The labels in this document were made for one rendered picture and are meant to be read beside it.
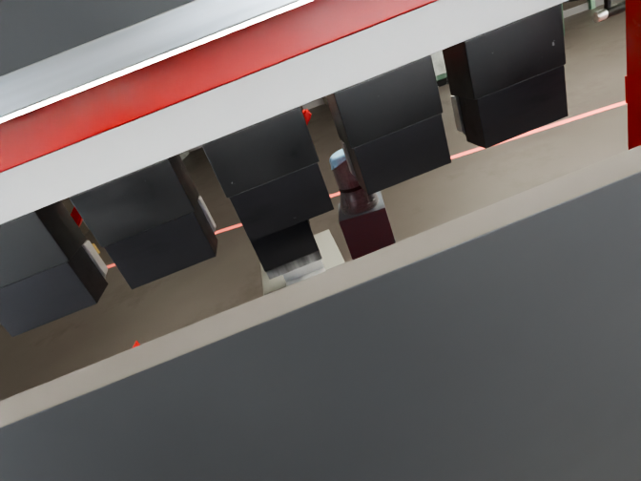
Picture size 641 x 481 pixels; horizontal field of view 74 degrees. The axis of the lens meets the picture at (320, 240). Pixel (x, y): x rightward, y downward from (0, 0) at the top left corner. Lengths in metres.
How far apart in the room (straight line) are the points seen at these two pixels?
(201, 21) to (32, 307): 0.53
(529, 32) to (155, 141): 0.55
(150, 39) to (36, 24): 0.10
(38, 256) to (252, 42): 0.43
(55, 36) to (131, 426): 0.35
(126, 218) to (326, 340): 0.54
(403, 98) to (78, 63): 0.42
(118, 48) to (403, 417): 0.36
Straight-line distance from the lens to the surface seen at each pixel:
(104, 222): 0.69
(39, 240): 0.73
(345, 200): 1.63
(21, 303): 0.80
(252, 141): 0.63
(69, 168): 0.68
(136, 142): 0.65
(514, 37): 0.73
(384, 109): 0.66
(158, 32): 0.42
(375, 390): 0.21
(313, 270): 0.88
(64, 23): 0.47
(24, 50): 0.48
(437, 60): 6.95
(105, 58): 0.43
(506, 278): 0.20
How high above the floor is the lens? 1.43
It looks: 26 degrees down
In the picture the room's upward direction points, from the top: 21 degrees counter-clockwise
